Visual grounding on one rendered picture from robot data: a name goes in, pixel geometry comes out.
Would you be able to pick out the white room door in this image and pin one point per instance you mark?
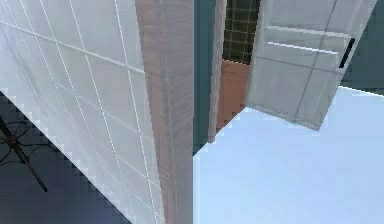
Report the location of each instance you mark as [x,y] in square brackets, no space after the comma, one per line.
[293,76]

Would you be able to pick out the black thin pole stand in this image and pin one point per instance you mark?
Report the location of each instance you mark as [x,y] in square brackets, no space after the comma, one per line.
[20,151]

